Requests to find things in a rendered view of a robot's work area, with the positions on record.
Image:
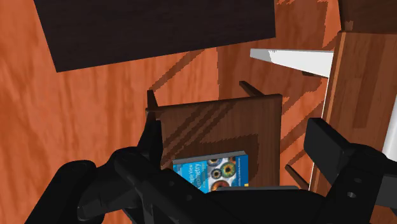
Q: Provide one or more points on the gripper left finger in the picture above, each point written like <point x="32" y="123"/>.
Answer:
<point x="124" y="186"/>

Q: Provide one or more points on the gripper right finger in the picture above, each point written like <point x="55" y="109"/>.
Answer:
<point x="350" y="167"/>

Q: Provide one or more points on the brown and white wooden furniture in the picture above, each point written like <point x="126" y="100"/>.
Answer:
<point x="356" y="80"/>

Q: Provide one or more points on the blue book with eye pictures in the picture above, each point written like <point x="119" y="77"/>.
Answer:
<point x="238" y="167"/>

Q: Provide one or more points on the small brown wooden table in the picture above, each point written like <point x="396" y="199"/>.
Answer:
<point x="223" y="124"/>

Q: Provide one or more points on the dark robot stand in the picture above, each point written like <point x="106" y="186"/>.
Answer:
<point x="155" y="28"/>

